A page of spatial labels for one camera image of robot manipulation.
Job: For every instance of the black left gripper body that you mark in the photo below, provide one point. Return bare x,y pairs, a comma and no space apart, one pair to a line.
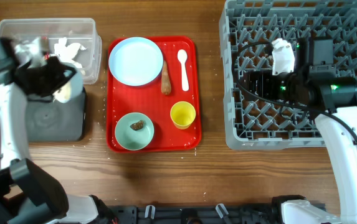
47,79

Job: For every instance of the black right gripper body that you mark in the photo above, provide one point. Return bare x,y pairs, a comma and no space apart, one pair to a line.
273,87

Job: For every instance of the white tissue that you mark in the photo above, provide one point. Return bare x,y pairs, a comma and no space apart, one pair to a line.
67,53

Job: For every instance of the yellow plastic cup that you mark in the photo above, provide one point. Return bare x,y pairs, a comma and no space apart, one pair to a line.
182,114

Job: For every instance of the white plastic spoon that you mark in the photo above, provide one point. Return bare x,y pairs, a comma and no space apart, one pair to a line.
182,57

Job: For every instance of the brown food scrap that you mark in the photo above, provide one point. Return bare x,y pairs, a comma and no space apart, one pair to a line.
138,125

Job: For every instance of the light green bowl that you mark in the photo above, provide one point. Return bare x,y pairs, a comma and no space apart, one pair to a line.
130,139

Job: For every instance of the orange carrot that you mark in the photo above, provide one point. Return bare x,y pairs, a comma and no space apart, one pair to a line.
165,81

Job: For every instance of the light blue bowl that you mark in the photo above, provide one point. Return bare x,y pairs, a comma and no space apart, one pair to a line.
63,94

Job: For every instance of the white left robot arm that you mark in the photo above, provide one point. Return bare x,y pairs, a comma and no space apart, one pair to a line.
28,194

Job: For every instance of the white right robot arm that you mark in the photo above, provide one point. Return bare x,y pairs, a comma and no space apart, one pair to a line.
346,149

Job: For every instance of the black waste bin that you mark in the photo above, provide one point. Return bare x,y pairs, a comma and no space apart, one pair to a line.
49,120

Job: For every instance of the grey dishwasher rack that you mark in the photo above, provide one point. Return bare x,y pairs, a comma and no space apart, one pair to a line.
244,27

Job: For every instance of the clear plastic storage bin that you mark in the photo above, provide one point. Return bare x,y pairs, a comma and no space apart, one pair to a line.
76,30

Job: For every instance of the light blue plate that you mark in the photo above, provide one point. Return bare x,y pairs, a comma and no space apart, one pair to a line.
135,61

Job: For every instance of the red plastic tray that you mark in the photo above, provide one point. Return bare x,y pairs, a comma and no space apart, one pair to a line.
149,100

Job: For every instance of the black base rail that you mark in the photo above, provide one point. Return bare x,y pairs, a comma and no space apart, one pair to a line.
245,214

